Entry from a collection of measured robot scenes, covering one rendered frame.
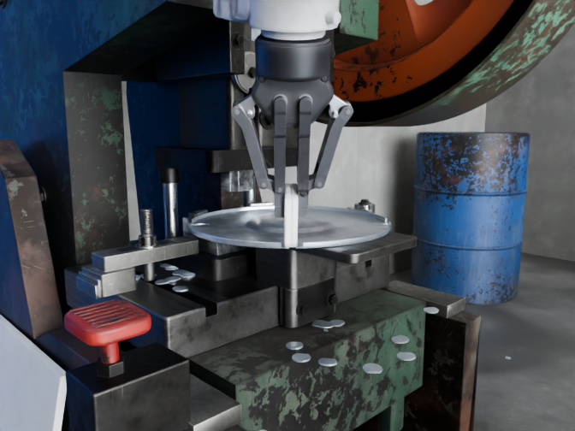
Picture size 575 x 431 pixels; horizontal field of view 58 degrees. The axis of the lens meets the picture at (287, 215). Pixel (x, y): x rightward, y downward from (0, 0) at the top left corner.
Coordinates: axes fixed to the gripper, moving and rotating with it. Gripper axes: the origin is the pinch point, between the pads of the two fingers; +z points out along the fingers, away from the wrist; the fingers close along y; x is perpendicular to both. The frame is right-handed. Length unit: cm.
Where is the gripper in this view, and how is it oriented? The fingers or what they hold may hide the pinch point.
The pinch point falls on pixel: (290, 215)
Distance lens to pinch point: 61.1
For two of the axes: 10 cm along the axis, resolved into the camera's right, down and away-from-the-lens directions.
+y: 10.0, -0.1, 0.3
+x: -0.3, -4.8, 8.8
